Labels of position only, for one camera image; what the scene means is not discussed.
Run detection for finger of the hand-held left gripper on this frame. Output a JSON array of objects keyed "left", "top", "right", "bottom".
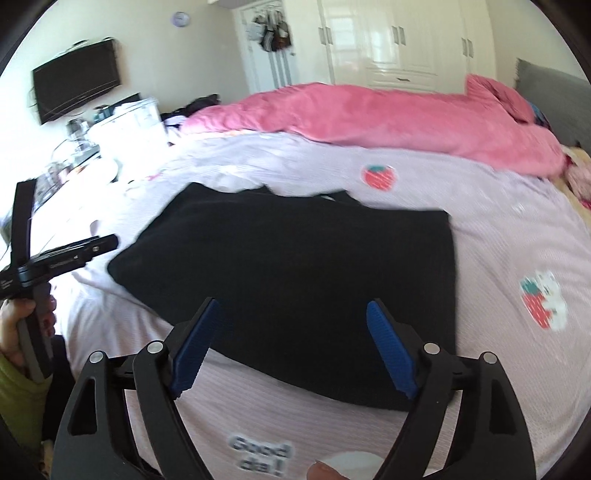
[
  {"left": 54, "top": 233, "right": 120, "bottom": 262},
  {"left": 13, "top": 181, "right": 37, "bottom": 269}
]

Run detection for strawberry print bedsheet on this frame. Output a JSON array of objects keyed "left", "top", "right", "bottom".
[{"left": 28, "top": 129, "right": 591, "bottom": 480}]

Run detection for white glossy wardrobe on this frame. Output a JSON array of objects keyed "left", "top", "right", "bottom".
[{"left": 316, "top": 0, "right": 490, "bottom": 93}]

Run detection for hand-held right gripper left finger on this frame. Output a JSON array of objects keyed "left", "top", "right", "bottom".
[{"left": 53, "top": 296, "right": 221, "bottom": 480}]

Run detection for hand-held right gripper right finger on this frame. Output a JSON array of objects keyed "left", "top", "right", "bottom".
[{"left": 366, "top": 299, "right": 537, "bottom": 480}]

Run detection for white door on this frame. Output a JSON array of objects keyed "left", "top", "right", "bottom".
[{"left": 233, "top": 2, "right": 301, "bottom": 95}]

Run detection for person's left forearm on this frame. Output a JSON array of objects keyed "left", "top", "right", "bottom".
[{"left": 0, "top": 353, "right": 52, "bottom": 446}]

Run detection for pink blanket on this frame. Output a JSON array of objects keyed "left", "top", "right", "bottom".
[{"left": 178, "top": 74, "right": 568, "bottom": 178}]

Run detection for white curved desk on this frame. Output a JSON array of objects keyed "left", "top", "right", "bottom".
[{"left": 0, "top": 157, "right": 122, "bottom": 259}]

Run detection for yellow pink patterned pillow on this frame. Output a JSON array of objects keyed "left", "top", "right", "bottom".
[{"left": 561, "top": 143, "right": 591, "bottom": 208}]

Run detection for black wall television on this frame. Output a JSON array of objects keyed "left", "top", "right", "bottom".
[{"left": 31, "top": 39, "right": 122, "bottom": 125}]

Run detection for grey headboard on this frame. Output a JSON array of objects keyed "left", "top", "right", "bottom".
[{"left": 512, "top": 58, "right": 591, "bottom": 148}]

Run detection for person's right hand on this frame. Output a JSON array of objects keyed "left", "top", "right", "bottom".
[{"left": 308, "top": 462, "right": 342, "bottom": 480}]

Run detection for hanging bags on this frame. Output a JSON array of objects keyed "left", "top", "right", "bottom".
[{"left": 247, "top": 11, "right": 293, "bottom": 52}]

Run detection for dresser clutter of jars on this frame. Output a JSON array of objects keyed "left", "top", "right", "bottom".
[{"left": 28, "top": 117, "right": 116, "bottom": 195}]

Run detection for white drawer cabinet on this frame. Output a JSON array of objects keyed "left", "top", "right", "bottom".
[{"left": 88, "top": 99, "right": 169, "bottom": 162}]

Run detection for dark clothes pile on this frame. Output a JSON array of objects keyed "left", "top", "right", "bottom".
[{"left": 161, "top": 93, "right": 220, "bottom": 127}]

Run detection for black garment with orange patches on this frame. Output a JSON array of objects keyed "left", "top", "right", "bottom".
[{"left": 107, "top": 182, "right": 458, "bottom": 412}]

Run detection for person's left hand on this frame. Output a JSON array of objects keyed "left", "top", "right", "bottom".
[{"left": 0, "top": 296, "right": 59, "bottom": 370}]

